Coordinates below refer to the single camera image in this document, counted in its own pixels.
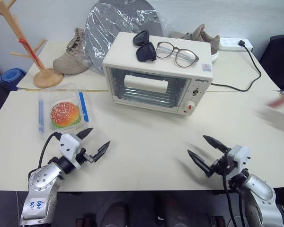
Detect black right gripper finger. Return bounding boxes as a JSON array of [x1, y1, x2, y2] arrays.
[[187, 149, 214, 178], [202, 135, 231, 154]]

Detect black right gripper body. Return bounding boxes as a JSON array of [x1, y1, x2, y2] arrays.
[[209, 151, 237, 176]]

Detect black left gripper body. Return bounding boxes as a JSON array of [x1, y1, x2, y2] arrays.
[[75, 141, 97, 165]]

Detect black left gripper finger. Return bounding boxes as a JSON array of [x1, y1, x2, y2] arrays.
[[92, 140, 111, 163], [76, 127, 94, 140]]

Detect cream toaster oven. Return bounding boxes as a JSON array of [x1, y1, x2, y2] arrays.
[[102, 32, 214, 116]]

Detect person's bare hand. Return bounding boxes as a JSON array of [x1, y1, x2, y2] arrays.
[[266, 93, 284, 110]]

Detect toy hamburger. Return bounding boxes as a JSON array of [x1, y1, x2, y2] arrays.
[[50, 101, 82, 129]]

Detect clear container with blue clips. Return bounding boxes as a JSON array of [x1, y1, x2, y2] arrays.
[[37, 83, 90, 137]]

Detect wooden mug tree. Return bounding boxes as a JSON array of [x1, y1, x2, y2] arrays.
[[0, 0, 64, 89]]

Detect tan lace-up boot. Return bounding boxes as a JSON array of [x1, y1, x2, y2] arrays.
[[52, 27, 91, 76]]

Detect brown framed eyeglasses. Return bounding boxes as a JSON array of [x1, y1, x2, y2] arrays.
[[154, 41, 200, 69]]

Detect tan low shoe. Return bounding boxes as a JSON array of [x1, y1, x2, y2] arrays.
[[168, 23, 221, 63]]

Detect white power strip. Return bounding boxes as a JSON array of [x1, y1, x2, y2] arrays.
[[218, 37, 254, 52]]

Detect black sunglasses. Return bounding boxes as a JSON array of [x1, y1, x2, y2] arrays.
[[133, 30, 157, 63]]

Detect black chair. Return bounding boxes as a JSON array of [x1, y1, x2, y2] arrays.
[[258, 35, 284, 91]]

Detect red ribbon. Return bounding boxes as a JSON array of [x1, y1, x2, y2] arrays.
[[18, 37, 40, 68]]

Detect grey disc in plastic wrap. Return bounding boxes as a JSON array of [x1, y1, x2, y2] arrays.
[[84, 0, 171, 76]]

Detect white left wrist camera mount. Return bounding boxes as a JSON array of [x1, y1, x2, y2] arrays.
[[59, 133, 82, 170]]

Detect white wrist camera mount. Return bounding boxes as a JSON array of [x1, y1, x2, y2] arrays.
[[59, 133, 82, 170], [227, 144, 251, 177]]

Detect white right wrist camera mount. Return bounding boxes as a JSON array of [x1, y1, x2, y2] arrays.
[[227, 144, 251, 177]]

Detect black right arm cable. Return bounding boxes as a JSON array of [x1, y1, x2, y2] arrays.
[[222, 165, 246, 227]]

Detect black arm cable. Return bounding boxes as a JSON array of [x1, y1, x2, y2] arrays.
[[38, 132, 62, 167], [222, 165, 246, 227]]

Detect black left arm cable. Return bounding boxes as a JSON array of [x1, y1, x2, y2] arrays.
[[38, 132, 62, 167]]

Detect black plug with cable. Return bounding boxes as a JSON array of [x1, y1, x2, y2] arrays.
[[210, 40, 262, 93]]

